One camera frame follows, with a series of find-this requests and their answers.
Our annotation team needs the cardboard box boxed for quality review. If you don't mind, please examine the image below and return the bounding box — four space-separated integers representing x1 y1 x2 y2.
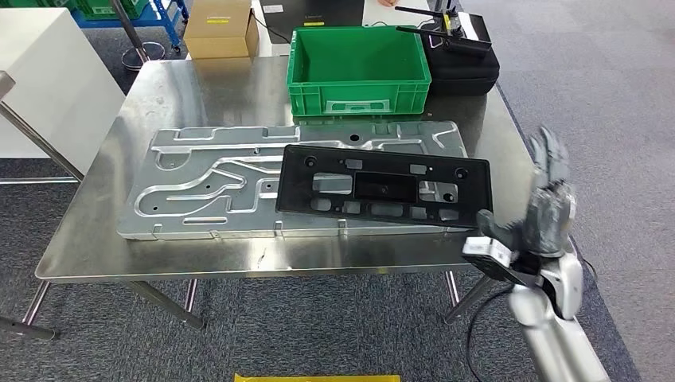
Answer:
182 0 260 60

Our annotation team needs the chrome stanchion post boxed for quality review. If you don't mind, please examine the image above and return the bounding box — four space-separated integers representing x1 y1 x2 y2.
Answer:
109 0 166 71

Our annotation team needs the black cable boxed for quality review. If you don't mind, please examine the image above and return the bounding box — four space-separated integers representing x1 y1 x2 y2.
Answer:
465 284 515 382

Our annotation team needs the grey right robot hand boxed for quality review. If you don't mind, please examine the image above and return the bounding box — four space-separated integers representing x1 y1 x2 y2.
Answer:
476 125 577 259

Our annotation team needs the black remote controller with antennas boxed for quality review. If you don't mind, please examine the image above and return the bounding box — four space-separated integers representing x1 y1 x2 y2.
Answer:
394 0 494 58

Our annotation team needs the stamped grey metal panel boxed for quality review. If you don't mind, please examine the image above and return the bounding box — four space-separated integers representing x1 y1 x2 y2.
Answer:
116 121 470 241

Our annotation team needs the steel frame table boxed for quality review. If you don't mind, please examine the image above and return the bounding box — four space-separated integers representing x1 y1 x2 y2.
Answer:
0 71 85 341

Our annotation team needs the white cabinet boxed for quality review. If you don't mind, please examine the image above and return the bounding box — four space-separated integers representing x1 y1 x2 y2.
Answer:
0 7 127 175

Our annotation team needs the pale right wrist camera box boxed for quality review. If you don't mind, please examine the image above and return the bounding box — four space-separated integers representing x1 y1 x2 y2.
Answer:
462 236 513 269

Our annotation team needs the black laptop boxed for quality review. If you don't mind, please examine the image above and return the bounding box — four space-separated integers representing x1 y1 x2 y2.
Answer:
259 0 366 45

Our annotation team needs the black plastic plate frame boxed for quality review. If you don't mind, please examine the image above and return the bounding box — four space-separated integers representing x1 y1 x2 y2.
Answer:
275 144 494 230

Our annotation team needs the green plastic crate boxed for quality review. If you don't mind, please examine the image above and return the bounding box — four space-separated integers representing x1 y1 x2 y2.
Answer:
286 26 432 118
73 0 150 21

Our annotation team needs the stainless steel workbench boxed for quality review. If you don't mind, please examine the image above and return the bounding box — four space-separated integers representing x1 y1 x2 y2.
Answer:
21 55 539 330

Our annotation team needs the black carrying case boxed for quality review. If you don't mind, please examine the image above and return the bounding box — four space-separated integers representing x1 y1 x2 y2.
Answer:
419 13 501 97

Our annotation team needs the blue metal frame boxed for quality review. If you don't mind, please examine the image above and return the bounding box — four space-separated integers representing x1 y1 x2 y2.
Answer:
71 0 189 54

